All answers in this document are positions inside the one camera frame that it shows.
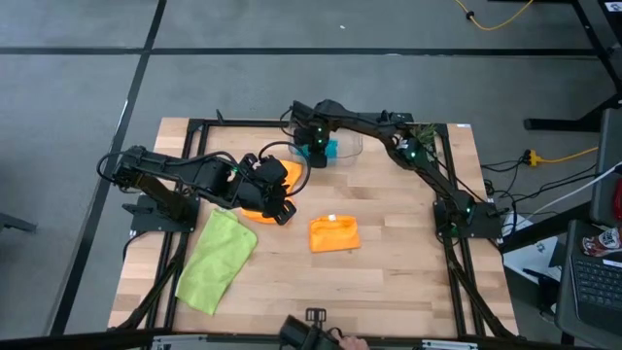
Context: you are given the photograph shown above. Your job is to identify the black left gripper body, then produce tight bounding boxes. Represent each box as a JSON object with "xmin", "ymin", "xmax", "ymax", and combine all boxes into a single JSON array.
[{"xmin": 237, "ymin": 155, "xmax": 291, "ymax": 218}]

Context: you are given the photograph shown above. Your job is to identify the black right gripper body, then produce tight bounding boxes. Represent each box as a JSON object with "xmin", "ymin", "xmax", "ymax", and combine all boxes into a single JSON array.
[{"xmin": 300, "ymin": 121, "xmax": 332, "ymax": 155}]

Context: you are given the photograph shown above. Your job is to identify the teal microfiber towel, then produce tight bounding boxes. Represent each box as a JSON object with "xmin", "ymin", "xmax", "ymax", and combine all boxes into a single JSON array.
[{"xmin": 296, "ymin": 138, "xmax": 340, "ymax": 160}]

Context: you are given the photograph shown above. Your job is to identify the orange microfiber towel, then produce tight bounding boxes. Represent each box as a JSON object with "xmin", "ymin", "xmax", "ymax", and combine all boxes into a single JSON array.
[
  {"xmin": 241, "ymin": 158, "xmax": 305, "ymax": 226},
  {"xmin": 309, "ymin": 213, "xmax": 363, "ymax": 254}
]

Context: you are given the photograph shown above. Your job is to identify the lime green microfiber towel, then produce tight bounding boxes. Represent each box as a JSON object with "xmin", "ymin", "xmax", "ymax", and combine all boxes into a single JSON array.
[{"xmin": 174, "ymin": 207, "xmax": 259, "ymax": 317}]

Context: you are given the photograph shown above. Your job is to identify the clear plastic bin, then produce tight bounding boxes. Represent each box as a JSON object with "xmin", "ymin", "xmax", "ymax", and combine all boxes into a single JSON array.
[{"xmin": 286, "ymin": 114, "xmax": 364, "ymax": 167}]

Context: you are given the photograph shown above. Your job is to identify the small potted succulent plant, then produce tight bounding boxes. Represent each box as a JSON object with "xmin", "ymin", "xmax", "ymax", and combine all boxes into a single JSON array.
[{"xmin": 407, "ymin": 122, "xmax": 441, "ymax": 157}]

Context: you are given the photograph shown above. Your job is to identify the person's hand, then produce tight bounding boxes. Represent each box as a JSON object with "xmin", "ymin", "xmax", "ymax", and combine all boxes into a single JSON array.
[{"xmin": 334, "ymin": 333, "xmax": 370, "ymax": 350}]

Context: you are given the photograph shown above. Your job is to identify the white box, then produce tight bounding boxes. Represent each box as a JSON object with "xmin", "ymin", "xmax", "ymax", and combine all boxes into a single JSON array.
[{"xmin": 501, "ymin": 213, "xmax": 565, "ymax": 286}]

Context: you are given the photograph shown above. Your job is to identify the black chair base leg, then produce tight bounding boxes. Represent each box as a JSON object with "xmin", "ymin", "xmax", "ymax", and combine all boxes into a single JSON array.
[{"xmin": 0, "ymin": 212, "xmax": 38, "ymax": 233}]

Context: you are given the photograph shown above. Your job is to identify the dark grey panel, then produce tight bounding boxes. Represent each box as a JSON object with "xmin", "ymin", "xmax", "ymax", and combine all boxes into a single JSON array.
[{"xmin": 589, "ymin": 107, "xmax": 622, "ymax": 226}]

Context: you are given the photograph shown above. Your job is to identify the dark grey side desk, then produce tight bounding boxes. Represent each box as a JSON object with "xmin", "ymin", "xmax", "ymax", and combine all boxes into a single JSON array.
[{"xmin": 555, "ymin": 218, "xmax": 622, "ymax": 349}]

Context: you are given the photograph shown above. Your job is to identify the brown snack packet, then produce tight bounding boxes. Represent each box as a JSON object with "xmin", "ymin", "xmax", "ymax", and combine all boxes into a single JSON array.
[{"xmin": 580, "ymin": 226, "xmax": 622, "ymax": 258}]

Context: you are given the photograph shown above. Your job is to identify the red object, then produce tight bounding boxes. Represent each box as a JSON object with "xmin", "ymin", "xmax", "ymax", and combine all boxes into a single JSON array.
[{"xmin": 611, "ymin": 178, "xmax": 622, "ymax": 223}]

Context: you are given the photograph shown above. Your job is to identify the black keyboard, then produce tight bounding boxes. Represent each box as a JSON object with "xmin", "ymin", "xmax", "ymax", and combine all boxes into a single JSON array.
[{"xmin": 570, "ymin": 255, "xmax": 622, "ymax": 312}]

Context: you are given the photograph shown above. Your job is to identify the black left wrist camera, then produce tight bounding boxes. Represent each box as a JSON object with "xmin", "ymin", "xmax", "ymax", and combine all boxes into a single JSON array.
[{"xmin": 273, "ymin": 197, "xmax": 298, "ymax": 227}]

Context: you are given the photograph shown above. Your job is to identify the black metal table frame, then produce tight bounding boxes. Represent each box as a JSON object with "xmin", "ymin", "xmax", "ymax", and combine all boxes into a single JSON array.
[{"xmin": 109, "ymin": 109, "xmax": 519, "ymax": 339}]

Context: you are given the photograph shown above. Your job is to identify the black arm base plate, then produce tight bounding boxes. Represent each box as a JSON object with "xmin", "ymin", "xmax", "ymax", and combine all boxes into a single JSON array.
[
  {"xmin": 121, "ymin": 192, "xmax": 200, "ymax": 233},
  {"xmin": 433, "ymin": 198, "xmax": 502, "ymax": 240}
]

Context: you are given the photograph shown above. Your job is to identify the yellow floor cable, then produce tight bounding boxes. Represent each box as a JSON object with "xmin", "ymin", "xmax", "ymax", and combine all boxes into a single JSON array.
[{"xmin": 451, "ymin": 0, "xmax": 536, "ymax": 32}]

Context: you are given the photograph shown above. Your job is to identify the yellow extension cord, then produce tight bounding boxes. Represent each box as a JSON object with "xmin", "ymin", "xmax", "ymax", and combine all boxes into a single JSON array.
[{"xmin": 523, "ymin": 145, "xmax": 600, "ymax": 168}]

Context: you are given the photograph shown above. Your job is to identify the black front rail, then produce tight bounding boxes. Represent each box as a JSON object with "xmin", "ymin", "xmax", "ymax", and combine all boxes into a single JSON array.
[{"xmin": 0, "ymin": 329, "xmax": 622, "ymax": 350}]

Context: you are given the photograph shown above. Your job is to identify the black desk leg frame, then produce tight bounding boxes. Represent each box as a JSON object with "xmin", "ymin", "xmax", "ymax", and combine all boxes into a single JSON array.
[{"xmin": 523, "ymin": 0, "xmax": 622, "ymax": 133}]

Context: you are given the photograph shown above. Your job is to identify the white cable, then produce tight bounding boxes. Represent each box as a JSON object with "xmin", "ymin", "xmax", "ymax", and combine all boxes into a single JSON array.
[{"xmin": 527, "ymin": 162, "xmax": 622, "ymax": 220}]

